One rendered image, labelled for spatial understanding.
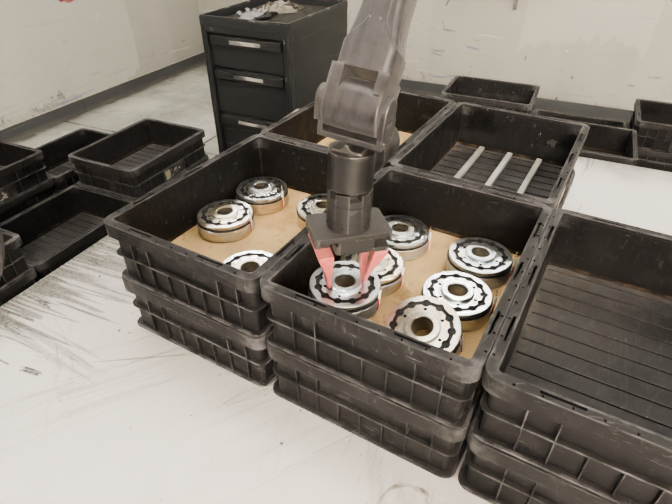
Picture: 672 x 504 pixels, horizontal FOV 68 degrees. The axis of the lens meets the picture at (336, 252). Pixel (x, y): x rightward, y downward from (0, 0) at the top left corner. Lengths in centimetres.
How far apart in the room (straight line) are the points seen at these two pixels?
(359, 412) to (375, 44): 47
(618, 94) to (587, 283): 328
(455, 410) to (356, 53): 42
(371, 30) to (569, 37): 350
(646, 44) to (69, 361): 377
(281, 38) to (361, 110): 174
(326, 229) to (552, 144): 74
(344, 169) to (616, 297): 50
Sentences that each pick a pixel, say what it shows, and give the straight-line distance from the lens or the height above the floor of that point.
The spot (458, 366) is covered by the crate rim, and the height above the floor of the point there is 93.
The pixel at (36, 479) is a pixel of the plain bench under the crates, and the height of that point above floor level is 70.
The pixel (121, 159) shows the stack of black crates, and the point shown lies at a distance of 215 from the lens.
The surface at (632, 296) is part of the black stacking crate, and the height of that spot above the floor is 83.
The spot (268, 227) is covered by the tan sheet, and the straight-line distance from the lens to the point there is 95.
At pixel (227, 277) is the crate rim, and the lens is 69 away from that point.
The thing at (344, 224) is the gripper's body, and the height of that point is 101.
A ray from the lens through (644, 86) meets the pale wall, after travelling 412.
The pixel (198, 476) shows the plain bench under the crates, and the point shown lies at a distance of 77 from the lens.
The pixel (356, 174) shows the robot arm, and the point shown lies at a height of 108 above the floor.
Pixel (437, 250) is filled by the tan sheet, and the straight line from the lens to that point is 90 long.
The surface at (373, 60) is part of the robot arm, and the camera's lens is 56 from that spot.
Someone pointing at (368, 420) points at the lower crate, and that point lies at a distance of 74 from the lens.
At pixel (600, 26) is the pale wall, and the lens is 402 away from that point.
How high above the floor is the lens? 134
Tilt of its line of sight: 36 degrees down
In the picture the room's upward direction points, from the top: straight up
